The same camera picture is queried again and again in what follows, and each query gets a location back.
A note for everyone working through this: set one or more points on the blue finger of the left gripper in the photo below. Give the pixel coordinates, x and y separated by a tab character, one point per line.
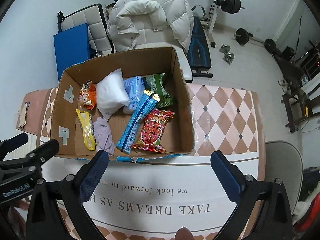
41	154
12	144

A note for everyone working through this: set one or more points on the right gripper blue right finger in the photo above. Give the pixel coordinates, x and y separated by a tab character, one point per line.
273	220

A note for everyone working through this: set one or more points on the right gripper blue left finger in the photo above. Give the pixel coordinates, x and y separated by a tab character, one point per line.
44	219

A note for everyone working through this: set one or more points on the yellow grey mesh pouch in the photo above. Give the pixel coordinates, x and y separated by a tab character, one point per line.
87	129

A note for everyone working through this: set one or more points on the lilac cloth bundle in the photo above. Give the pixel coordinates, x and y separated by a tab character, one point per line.
103	136

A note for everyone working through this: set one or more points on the orange snack packet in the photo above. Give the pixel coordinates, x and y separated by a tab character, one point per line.
87	95

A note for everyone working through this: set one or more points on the long blue snack packet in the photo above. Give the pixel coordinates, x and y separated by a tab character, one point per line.
146	104

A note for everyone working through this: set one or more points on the white soft pillow pack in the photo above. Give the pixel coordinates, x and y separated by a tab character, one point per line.
111	94

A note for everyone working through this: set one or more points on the red snack packet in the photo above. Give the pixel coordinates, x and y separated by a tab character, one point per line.
152	131

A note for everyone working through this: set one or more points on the light blue tissue pack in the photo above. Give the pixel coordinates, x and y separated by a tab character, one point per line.
134	87

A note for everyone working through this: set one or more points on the green snack packet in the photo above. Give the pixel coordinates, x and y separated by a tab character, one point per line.
156	83

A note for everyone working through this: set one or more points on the cardboard piece on table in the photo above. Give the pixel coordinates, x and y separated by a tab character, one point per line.
22	115

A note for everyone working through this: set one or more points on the open cardboard box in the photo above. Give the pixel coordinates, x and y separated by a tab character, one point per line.
178	136

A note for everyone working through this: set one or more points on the patterned tablecloth mat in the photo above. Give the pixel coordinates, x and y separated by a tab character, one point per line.
152	197

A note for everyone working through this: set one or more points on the blue foam mat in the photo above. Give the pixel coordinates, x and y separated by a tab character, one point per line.
71	47

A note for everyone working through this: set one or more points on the dark wooden chair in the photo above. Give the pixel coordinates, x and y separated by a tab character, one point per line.
298	105

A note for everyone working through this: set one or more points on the white quilted chair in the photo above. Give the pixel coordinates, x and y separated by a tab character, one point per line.
95	19

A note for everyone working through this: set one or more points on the chrome dumbbell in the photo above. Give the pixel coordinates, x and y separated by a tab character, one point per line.
228	55

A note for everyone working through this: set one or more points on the white padded chair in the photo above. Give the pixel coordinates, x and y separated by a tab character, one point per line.
148	38

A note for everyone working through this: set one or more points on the blue black weight bench pad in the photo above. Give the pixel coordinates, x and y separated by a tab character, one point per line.
198	54

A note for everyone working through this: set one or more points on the floor barbell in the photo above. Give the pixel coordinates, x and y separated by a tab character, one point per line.
242	36

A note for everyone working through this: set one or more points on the white puffer jacket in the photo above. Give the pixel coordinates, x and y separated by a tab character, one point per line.
127	17

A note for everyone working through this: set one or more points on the white weight bench rack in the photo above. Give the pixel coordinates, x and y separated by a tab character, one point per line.
209	20

